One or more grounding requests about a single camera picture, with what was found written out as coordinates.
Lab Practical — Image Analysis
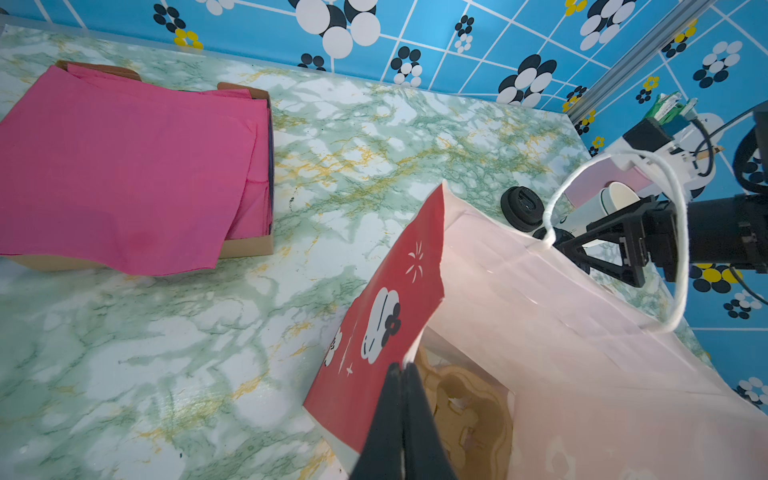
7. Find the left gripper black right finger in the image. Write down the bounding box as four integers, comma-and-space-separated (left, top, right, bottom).
401, 363, 457, 480

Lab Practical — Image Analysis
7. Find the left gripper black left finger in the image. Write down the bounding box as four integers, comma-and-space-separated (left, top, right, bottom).
350, 363, 403, 480

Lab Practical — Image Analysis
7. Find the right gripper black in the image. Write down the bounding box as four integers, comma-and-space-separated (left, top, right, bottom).
553, 197, 679, 288

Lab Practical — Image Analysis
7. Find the white paper cup stack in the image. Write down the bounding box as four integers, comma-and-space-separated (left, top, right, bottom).
554, 182, 640, 237

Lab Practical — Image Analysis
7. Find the single brown pulp carrier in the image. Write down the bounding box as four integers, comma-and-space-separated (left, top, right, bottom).
415, 347, 513, 479

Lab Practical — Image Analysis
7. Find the red white paper gift bag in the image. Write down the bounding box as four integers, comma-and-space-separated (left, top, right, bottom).
304, 155, 767, 479

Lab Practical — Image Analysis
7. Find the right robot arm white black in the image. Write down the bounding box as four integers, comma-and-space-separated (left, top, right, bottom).
554, 102, 767, 287

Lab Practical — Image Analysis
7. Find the pink straw holder cup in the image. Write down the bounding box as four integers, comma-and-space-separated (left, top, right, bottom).
564, 159, 652, 207

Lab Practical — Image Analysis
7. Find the brown cardboard napkin tray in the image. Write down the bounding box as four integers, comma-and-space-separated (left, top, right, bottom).
11, 59, 276, 272

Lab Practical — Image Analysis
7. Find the pink napkin stack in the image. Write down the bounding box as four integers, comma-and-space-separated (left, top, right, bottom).
0, 62, 274, 277

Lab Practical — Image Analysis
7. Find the right aluminium corner post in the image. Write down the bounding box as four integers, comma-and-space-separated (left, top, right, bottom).
567, 0, 714, 123

